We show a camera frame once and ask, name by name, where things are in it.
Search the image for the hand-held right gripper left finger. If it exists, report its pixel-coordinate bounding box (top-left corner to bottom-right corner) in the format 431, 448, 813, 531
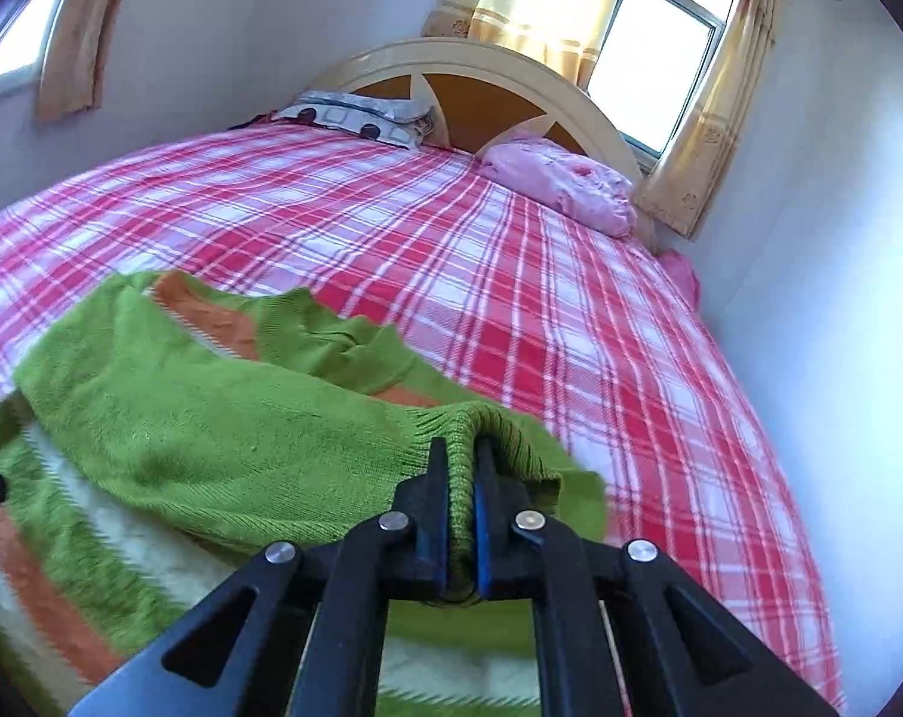
67, 437, 453, 717

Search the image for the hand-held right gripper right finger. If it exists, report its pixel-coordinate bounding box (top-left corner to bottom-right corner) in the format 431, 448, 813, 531
474, 437, 841, 717

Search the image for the green striped knit sweater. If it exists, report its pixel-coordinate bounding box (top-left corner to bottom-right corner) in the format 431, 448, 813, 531
0, 269, 609, 717

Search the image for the red plaid bed sheet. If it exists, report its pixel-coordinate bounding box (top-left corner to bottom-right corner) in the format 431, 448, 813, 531
0, 123, 848, 710

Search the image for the pink cloth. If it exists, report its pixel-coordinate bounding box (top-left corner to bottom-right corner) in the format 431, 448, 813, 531
656, 250, 702, 307

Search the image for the pink pillow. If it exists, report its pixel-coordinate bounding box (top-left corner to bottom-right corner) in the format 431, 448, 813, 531
477, 138, 639, 240

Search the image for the grey patterned pillow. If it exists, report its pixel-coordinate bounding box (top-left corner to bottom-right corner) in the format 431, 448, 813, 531
272, 90, 434, 151

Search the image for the cream wooden headboard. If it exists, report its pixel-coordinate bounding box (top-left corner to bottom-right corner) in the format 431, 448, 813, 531
313, 37, 643, 180

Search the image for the window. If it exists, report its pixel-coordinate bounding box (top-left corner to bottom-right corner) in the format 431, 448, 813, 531
0, 0, 79, 98
586, 0, 744, 158

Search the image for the yellow curtain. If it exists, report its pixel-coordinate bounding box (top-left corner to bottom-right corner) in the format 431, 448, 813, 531
33, 0, 143, 124
634, 0, 788, 240
422, 0, 635, 91

